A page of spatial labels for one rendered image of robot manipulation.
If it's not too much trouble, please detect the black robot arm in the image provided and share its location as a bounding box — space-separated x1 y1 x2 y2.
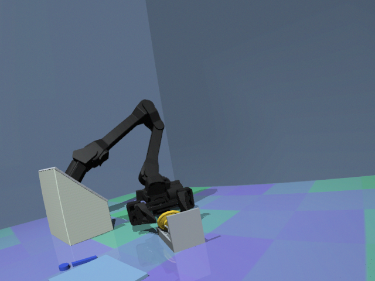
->
65 99 183 202

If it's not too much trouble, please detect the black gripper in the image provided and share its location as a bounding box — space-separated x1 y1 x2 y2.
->
126 187 195 226

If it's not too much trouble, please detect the yellow round plate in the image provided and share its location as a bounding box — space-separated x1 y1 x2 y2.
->
157 210 180 230

